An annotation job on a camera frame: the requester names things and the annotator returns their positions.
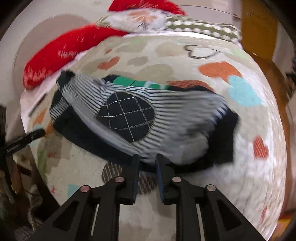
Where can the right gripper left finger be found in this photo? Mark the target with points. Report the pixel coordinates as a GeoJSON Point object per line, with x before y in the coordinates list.
{"type": "Point", "coordinates": [93, 213]}

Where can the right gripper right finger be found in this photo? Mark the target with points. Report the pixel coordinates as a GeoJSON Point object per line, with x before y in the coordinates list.
{"type": "Point", "coordinates": [202, 213]}

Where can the navy striped pants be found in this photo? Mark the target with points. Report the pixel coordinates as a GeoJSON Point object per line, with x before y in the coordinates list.
{"type": "Point", "coordinates": [116, 117]}

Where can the heart patterned quilt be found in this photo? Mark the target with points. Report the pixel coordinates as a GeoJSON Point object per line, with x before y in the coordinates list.
{"type": "Point", "coordinates": [254, 181]}

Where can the red fuzzy pillow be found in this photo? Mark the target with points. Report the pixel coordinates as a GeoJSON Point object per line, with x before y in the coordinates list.
{"type": "Point", "coordinates": [121, 5]}
{"type": "Point", "coordinates": [60, 51]}

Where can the floral white pillow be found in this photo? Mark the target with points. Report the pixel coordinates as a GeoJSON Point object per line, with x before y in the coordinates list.
{"type": "Point", "coordinates": [135, 20]}

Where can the olive hedgehog bolster pillow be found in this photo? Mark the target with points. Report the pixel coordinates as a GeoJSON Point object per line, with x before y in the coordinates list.
{"type": "Point", "coordinates": [223, 31]}

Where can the wooden door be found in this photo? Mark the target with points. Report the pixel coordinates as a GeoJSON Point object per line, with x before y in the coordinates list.
{"type": "Point", "coordinates": [259, 29]}

